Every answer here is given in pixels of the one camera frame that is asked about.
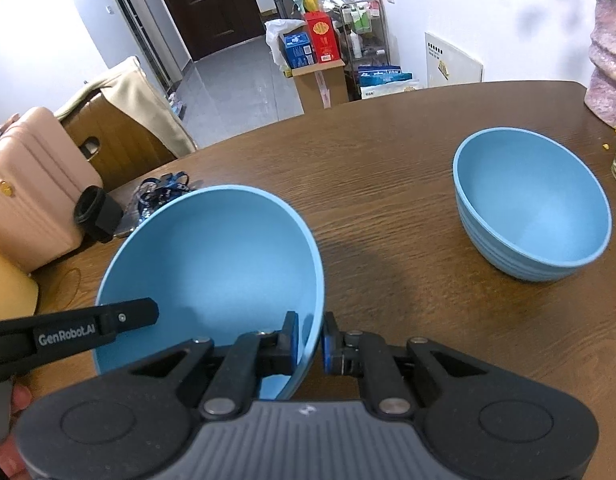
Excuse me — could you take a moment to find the blue deep bowl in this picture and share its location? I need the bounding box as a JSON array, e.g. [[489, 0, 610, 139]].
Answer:
[[452, 127, 613, 282], [94, 185, 325, 400]]

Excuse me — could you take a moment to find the person left hand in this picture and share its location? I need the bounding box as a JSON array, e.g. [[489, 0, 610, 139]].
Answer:
[[0, 382, 33, 480]]

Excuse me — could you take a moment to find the yellow cylindrical kettle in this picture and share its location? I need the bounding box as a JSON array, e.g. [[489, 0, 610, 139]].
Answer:
[[0, 254, 38, 321]]

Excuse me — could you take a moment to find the black cup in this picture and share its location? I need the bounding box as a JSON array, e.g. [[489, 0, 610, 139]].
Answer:
[[73, 185, 123, 243]]

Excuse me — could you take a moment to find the brown chair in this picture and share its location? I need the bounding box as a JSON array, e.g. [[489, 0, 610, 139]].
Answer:
[[60, 90, 175, 191]]

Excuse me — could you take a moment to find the pink suitcase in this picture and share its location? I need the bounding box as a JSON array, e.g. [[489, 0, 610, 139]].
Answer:
[[0, 107, 102, 273]]

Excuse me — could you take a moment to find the beige cloth on chair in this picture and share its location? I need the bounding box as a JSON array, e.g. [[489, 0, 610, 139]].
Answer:
[[54, 56, 198, 158]]

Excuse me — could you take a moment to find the cardboard box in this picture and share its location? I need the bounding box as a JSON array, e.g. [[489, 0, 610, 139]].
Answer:
[[291, 60, 349, 114]]

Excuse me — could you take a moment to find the red box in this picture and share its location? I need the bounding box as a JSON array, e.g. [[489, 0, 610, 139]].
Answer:
[[305, 11, 340, 63]]

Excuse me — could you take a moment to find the blue box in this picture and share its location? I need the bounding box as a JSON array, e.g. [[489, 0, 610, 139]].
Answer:
[[281, 30, 317, 70]]

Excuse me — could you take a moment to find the white plastic bag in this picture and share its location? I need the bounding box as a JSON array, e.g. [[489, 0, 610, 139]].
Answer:
[[265, 18, 306, 78]]

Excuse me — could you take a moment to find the dark wooden door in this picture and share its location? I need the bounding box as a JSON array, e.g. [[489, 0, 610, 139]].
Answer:
[[165, 0, 263, 61]]

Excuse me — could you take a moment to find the pink textured vase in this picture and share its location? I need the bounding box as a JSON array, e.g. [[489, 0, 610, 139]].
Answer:
[[585, 0, 616, 129]]

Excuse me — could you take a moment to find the blue black lanyard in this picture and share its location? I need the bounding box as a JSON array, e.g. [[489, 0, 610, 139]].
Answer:
[[114, 173, 204, 239]]

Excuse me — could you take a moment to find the white board on wall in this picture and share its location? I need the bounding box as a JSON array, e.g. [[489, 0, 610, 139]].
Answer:
[[425, 32, 484, 88]]

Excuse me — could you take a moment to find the metal wire rack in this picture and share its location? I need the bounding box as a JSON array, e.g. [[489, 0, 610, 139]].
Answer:
[[335, 0, 390, 101]]

